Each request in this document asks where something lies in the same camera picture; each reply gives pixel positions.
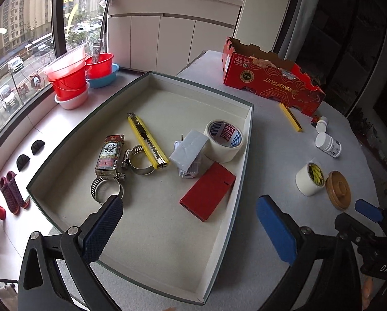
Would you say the tape roll red-blue core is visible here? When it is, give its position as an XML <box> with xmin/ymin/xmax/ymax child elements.
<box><xmin>203</xmin><ymin>120</ymin><xmax>246</xmax><ymax>163</ymax></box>

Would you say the small yellow blade box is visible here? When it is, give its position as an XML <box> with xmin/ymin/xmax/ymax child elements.
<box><xmin>279</xmin><ymin>102</ymin><xmax>303</xmax><ymax>132</ymax></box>

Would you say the metal mop pole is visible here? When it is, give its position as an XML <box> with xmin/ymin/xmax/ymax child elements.
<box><xmin>92</xmin><ymin>0</ymin><xmax>118</xmax><ymax>64</ymax></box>

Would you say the red plastic basin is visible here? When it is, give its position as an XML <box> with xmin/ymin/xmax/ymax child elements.
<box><xmin>85</xmin><ymin>53</ymin><xmax>114</xmax><ymax>80</ymax></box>
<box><xmin>49</xmin><ymin>66</ymin><xmax>91</xmax><ymax>102</ymax></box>

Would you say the tape roll yellow-black core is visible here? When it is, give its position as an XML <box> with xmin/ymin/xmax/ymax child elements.
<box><xmin>295</xmin><ymin>162</ymin><xmax>326</xmax><ymax>197</ymax></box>

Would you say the grey metal part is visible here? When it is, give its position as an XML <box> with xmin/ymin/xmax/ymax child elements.
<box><xmin>177</xmin><ymin>155</ymin><xmax>204</xmax><ymax>179</ymax></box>

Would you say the metal hose clamp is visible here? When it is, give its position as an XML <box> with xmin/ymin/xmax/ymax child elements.
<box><xmin>90</xmin><ymin>175</ymin><xmax>126</xmax><ymax>204</ymax></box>
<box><xmin>122</xmin><ymin>145</ymin><xmax>158</xmax><ymax>175</ymax></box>

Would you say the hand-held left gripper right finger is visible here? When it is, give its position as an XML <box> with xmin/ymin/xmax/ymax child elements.
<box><xmin>256</xmin><ymin>194</ymin><xmax>369</xmax><ymax>311</ymax></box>

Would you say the large white pill bottle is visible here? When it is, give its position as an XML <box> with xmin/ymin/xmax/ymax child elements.
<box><xmin>315</xmin><ymin>132</ymin><xmax>342</xmax><ymax>158</ymax></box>

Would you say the white low cabinet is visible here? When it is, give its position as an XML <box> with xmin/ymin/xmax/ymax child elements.
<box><xmin>107</xmin><ymin>0</ymin><xmax>244</xmax><ymax>73</ymax></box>

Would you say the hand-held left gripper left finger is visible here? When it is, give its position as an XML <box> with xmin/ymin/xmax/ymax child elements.
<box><xmin>17</xmin><ymin>194</ymin><xmax>124</xmax><ymax>311</ymax></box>

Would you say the brown plastic ring dish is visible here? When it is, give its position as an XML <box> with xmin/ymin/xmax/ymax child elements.
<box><xmin>325</xmin><ymin>171</ymin><xmax>352</xmax><ymax>210</ymax></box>

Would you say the white plastic basin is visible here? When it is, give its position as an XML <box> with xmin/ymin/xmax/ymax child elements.
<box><xmin>54</xmin><ymin>82</ymin><xmax>91</xmax><ymax>110</ymax></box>

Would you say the green-edged white tray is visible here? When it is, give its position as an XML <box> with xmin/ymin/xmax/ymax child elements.
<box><xmin>26</xmin><ymin>71</ymin><xmax>254</xmax><ymax>305</ymax></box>

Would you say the red printed cardboard box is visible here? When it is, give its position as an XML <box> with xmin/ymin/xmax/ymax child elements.
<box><xmin>222</xmin><ymin>37</ymin><xmax>326</xmax><ymax>117</ymax></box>

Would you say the purple slipper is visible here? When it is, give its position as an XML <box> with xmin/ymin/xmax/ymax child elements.
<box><xmin>6</xmin><ymin>170</ymin><xmax>30</xmax><ymax>208</ymax></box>
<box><xmin>0</xmin><ymin>176</ymin><xmax>20</xmax><ymax>216</ymax></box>

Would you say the person's right hand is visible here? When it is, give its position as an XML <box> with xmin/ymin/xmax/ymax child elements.
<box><xmin>361</xmin><ymin>279</ymin><xmax>375</xmax><ymax>306</ymax></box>

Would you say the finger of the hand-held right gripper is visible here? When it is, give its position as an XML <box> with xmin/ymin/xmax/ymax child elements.
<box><xmin>334</xmin><ymin>212</ymin><xmax>376</xmax><ymax>244</ymax></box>
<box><xmin>355</xmin><ymin>199</ymin><xmax>387</xmax><ymax>231</ymax></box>

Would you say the yellow utility knife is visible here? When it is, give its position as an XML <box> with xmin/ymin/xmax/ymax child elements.
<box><xmin>127</xmin><ymin>113</ymin><xmax>170</xmax><ymax>172</ymax></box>

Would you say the pale rectangular block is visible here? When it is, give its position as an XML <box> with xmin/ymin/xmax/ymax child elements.
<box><xmin>169</xmin><ymin>129</ymin><xmax>210</xmax><ymax>169</ymax></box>

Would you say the blue plastic basin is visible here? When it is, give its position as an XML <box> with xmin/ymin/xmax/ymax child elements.
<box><xmin>86</xmin><ymin>63</ymin><xmax>120</xmax><ymax>89</ymax></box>

